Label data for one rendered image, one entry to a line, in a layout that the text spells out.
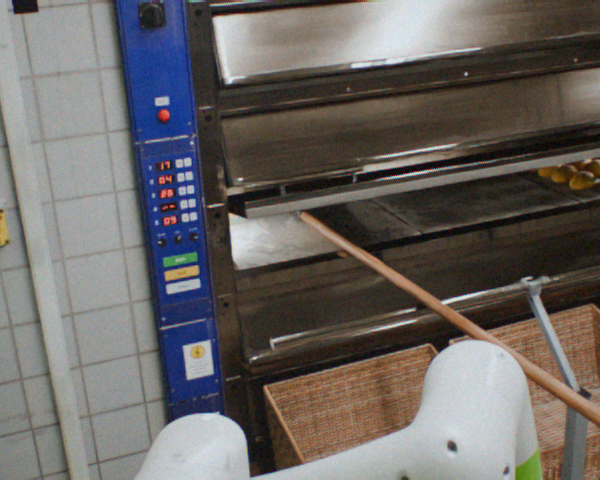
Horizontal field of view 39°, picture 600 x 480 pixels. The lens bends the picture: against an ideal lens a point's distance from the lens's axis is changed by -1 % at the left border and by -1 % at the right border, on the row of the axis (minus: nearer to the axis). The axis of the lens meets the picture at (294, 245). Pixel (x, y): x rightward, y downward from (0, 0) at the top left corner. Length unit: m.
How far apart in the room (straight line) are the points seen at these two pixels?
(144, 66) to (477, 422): 1.41
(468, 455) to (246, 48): 1.50
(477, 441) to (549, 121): 1.85
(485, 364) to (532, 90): 1.70
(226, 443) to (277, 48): 1.26
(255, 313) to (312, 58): 0.72
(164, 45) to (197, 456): 1.19
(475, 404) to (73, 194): 1.43
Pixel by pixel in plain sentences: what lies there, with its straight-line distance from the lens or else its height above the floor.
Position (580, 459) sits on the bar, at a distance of 2.32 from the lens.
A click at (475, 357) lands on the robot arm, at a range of 0.98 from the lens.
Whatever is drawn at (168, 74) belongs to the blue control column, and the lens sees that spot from 2.08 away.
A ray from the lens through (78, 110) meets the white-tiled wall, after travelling 2.09.
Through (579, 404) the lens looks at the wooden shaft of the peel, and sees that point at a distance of 1.71.
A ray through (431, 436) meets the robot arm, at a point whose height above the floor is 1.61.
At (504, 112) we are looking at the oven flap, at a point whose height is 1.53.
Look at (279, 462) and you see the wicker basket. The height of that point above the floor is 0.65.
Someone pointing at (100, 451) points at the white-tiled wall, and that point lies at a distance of 2.45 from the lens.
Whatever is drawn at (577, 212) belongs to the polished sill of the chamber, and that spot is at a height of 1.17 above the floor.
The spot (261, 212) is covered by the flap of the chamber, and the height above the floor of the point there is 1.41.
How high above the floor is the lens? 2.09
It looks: 21 degrees down
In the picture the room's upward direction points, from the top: 4 degrees counter-clockwise
